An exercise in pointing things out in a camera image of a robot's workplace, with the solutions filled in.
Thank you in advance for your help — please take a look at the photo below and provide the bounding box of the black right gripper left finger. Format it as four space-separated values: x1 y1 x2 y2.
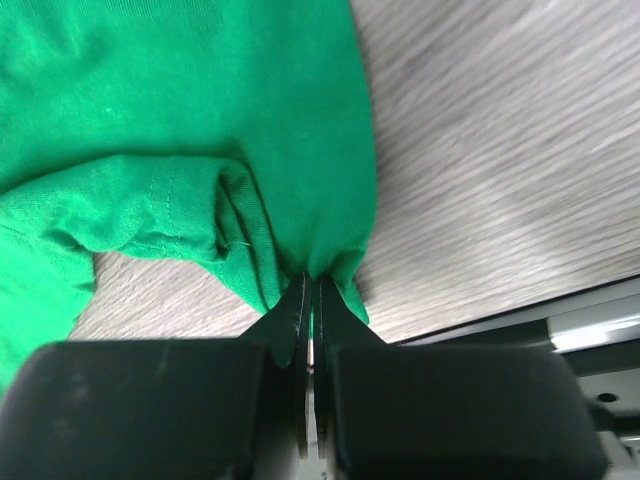
1 274 312 479

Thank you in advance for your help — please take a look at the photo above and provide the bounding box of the green t-shirt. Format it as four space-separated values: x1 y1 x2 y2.
1 1 376 386

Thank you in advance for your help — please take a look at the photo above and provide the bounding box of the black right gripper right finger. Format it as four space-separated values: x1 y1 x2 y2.
313 276 609 479

